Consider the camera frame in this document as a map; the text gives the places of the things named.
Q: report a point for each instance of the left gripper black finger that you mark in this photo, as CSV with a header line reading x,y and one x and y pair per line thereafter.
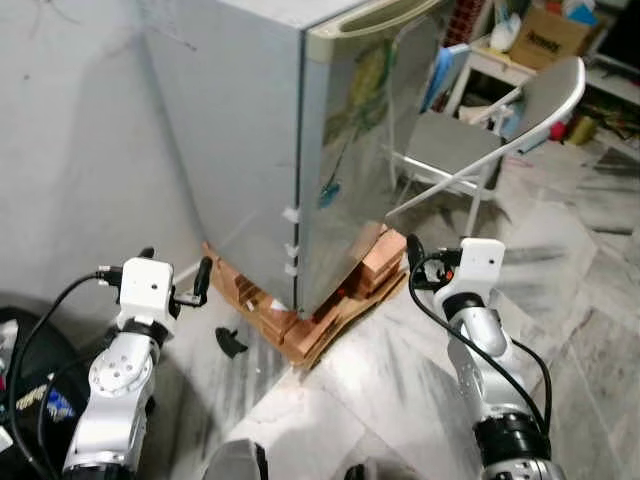
x,y
147,254
205,280

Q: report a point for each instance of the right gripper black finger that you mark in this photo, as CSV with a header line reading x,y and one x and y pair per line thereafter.
x,y
414,252

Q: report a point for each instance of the shiny grey fridge door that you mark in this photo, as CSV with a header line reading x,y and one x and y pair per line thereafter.
x,y
350,150

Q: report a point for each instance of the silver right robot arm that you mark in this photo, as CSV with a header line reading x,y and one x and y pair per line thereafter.
x,y
485,345

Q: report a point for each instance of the grey fridge body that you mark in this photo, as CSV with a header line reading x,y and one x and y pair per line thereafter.
x,y
230,120

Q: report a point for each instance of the black plastic floor piece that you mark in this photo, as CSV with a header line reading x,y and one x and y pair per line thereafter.
x,y
230,343

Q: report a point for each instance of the brown cardboard sheet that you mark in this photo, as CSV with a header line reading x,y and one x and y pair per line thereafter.
x,y
350,320

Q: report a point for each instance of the grey folding chair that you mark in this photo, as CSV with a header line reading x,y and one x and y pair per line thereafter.
x,y
450,142

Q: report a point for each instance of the light blue bottle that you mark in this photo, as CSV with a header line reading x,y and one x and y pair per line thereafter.
x,y
531,141

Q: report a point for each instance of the black bag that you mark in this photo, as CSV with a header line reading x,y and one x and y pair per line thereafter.
x,y
20,350

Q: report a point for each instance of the grey robot left leg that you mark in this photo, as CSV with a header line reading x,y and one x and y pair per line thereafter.
x,y
235,462

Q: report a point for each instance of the grey robot leg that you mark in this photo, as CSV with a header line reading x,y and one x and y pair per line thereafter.
x,y
355,472
235,462

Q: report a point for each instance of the blue cloth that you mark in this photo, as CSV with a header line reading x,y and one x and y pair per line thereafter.
x,y
440,76

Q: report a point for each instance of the red round container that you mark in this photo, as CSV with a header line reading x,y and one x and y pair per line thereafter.
x,y
557,130

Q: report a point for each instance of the yellow container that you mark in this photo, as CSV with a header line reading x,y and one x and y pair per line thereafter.
x,y
584,130

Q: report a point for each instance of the white side table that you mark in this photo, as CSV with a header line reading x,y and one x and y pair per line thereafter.
x,y
490,66

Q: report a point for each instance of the grey robot right leg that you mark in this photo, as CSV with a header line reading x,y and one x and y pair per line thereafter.
x,y
355,472

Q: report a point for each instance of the white plastic bag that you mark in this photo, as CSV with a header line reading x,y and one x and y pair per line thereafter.
x,y
505,32

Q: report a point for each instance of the brown cardboard box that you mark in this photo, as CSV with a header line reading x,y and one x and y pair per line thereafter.
x,y
550,40

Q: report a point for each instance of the blue packet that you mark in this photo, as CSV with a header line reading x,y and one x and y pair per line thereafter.
x,y
582,12

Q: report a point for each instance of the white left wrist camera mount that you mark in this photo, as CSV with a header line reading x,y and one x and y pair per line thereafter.
x,y
148,290

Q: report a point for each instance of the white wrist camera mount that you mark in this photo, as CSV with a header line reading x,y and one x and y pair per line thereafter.
x,y
482,265
148,290

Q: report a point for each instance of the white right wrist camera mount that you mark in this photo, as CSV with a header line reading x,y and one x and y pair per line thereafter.
x,y
482,265

